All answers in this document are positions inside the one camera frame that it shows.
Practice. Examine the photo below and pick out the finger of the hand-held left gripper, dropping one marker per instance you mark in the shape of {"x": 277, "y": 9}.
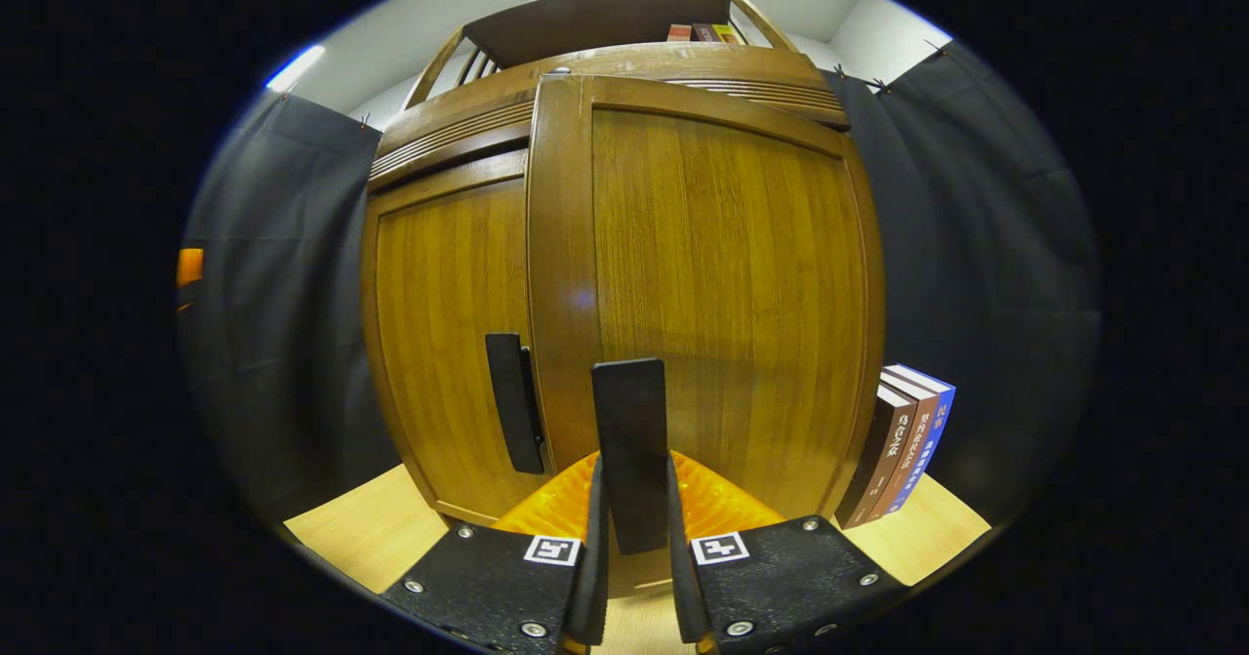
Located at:
{"x": 189, "y": 266}

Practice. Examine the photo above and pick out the ceiling strip light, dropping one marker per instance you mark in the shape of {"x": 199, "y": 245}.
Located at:
{"x": 295, "y": 68}

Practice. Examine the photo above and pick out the wooden drawer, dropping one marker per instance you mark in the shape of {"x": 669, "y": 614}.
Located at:
{"x": 683, "y": 60}

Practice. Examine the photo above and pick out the blue book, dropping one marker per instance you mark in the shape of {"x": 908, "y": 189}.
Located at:
{"x": 935, "y": 421}

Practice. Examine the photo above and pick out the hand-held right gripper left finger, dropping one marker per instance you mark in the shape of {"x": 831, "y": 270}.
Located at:
{"x": 590, "y": 577}

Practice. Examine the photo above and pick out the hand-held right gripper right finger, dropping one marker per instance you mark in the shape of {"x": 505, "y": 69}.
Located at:
{"x": 683, "y": 577}

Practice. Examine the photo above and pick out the yellow book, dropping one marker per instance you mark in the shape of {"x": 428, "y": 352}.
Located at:
{"x": 727, "y": 34}

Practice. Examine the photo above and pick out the wooden cabinet door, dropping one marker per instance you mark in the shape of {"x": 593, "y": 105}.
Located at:
{"x": 732, "y": 294}
{"x": 439, "y": 323}

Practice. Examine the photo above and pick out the dark brown book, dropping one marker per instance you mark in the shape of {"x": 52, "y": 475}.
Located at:
{"x": 878, "y": 460}

